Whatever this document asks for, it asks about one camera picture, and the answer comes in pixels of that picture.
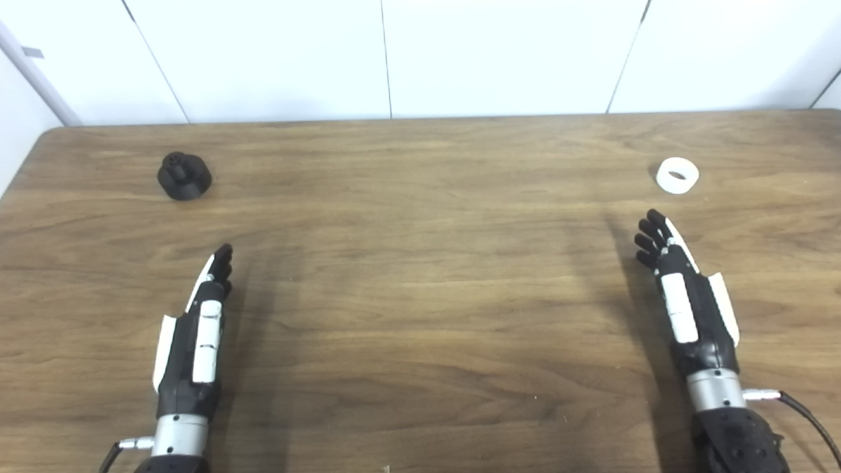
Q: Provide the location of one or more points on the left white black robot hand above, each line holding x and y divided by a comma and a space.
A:
181, 368

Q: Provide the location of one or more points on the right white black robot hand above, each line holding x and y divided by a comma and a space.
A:
706, 328

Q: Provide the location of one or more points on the round black part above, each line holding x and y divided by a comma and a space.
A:
187, 184

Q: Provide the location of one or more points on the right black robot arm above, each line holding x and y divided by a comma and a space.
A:
732, 440

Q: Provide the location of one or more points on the grey wall corner post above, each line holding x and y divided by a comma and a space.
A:
36, 73

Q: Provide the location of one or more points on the small grey wall tag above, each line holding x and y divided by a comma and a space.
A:
33, 52

